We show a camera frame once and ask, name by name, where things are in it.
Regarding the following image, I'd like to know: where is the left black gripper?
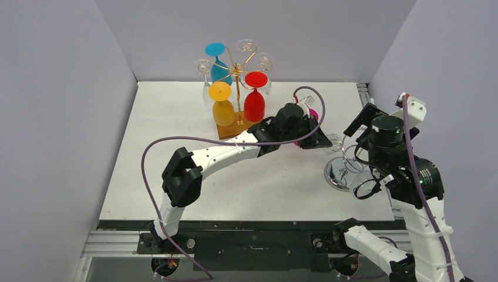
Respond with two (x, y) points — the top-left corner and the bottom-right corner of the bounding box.
(281, 115), (331, 150)

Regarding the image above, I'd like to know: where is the clear glass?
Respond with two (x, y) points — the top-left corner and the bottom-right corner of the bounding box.
(253, 53), (274, 99)
(349, 169), (378, 200)
(235, 39), (257, 53)
(325, 133), (343, 153)
(194, 59), (213, 110)

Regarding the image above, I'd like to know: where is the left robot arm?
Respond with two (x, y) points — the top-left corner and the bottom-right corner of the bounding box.
(150, 102), (332, 253)

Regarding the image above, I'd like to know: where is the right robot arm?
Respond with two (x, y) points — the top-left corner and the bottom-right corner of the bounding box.
(331, 102), (467, 281)

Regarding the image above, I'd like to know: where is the pink plastic wine glass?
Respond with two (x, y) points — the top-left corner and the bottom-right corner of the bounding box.
(294, 109), (320, 148)

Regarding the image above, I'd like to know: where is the red plastic wine glass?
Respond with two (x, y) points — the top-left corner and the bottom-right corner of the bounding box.
(244, 72), (268, 122)

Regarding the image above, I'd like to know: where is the yellow plastic wine glass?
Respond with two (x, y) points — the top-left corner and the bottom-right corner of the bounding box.
(208, 81), (234, 126)

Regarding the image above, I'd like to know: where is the clear glass on gold rack back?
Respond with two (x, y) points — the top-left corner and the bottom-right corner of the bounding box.
(235, 39), (257, 53)

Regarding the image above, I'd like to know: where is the blue plastic wine glass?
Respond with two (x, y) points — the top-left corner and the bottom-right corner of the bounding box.
(204, 42), (233, 86)

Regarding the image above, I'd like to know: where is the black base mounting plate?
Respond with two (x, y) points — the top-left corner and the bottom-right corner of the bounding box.
(136, 220), (409, 273)

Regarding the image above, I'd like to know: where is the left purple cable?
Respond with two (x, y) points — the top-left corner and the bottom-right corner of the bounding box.
(140, 86), (327, 281)

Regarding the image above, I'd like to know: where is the aluminium rail right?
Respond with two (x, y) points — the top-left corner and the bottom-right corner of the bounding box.
(356, 83), (375, 107)

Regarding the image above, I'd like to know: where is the chrome wire glass rack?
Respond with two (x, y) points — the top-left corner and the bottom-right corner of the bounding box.
(324, 136), (370, 192)

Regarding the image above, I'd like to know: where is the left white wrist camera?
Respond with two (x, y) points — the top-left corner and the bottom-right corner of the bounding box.
(293, 96), (315, 109)

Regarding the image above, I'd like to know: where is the gold wire glass rack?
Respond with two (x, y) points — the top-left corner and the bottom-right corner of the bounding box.
(204, 45), (264, 140)

